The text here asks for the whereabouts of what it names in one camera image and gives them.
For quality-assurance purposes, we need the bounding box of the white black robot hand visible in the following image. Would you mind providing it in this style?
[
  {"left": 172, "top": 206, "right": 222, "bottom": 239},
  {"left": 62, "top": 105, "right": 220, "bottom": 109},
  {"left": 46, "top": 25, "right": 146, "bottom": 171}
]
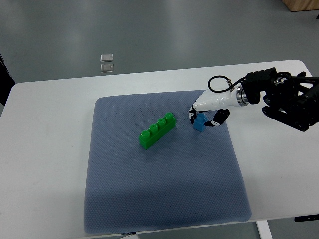
[{"left": 189, "top": 87, "right": 249, "bottom": 127}]

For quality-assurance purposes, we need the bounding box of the blue toy block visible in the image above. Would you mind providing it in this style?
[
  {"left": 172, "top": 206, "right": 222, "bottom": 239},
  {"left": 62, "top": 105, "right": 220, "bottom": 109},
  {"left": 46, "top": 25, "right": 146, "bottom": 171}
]
[{"left": 193, "top": 113, "right": 207, "bottom": 132}]

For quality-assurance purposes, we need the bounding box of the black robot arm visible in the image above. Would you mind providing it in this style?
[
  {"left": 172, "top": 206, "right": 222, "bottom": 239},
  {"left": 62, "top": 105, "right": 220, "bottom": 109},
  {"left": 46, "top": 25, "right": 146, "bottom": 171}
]
[{"left": 241, "top": 67, "right": 319, "bottom": 132}]

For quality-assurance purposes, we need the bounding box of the green four-stud toy block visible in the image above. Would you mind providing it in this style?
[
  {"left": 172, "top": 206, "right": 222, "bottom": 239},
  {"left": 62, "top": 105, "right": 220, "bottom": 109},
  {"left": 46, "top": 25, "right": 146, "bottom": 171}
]
[{"left": 139, "top": 112, "right": 176, "bottom": 149}]

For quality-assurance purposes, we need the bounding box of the blue-grey textured mat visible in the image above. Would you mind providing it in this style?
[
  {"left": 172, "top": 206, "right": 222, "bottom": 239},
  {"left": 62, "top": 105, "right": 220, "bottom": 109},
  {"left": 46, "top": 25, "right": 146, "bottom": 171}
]
[{"left": 84, "top": 91, "right": 251, "bottom": 234}]

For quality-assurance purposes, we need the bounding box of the upper metal floor plate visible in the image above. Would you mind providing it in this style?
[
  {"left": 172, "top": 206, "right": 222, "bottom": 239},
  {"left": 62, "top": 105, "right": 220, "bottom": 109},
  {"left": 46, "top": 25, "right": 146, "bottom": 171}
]
[{"left": 100, "top": 54, "right": 113, "bottom": 62}]

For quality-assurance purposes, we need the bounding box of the wooden furniture corner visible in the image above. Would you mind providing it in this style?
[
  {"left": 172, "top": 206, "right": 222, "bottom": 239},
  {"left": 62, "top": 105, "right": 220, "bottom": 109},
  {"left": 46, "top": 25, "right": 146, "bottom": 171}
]
[{"left": 282, "top": 0, "right": 319, "bottom": 12}]

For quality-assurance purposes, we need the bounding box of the white table leg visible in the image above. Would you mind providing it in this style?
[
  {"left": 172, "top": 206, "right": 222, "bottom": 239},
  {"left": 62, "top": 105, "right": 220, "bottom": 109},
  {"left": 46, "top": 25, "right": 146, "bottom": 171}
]
[{"left": 256, "top": 220, "right": 273, "bottom": 239}]

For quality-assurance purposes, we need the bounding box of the black table control panel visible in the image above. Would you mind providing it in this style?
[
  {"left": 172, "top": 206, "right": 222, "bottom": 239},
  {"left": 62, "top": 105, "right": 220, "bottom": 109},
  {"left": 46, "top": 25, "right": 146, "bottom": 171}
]
[{"left": 294, "top": 214, "right": 319, "bottom": 223}]

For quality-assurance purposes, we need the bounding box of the black clothed person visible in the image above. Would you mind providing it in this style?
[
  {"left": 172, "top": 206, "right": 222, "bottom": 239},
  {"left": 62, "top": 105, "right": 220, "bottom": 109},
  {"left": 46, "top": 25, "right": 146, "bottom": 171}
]
[{"left": 0, "top": 55, "right": 16, "bottom": 106}]

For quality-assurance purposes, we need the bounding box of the black cable loop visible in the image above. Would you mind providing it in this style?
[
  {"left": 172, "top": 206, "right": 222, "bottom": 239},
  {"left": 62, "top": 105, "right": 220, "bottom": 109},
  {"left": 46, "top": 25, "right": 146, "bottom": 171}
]
[{"left": 208, "top": 75, "right": 244, "bottom": 94}]

